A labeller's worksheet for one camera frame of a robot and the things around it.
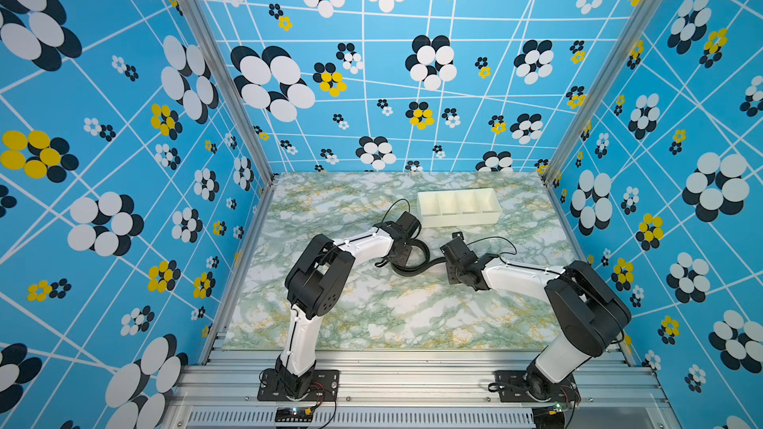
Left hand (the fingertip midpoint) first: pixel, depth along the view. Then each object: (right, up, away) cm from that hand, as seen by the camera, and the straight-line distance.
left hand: (400, 254), depth 98 cm
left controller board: (-27, -35, -26) cm, 51 cm away
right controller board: (+35, -34, -27) cm, 56 cm away
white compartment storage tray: (+23, +16, +13) cm, 30 cm away
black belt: (0, +9, -21) cm, 23 cm away
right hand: (+20, -3, -4) cm, 21 cm away
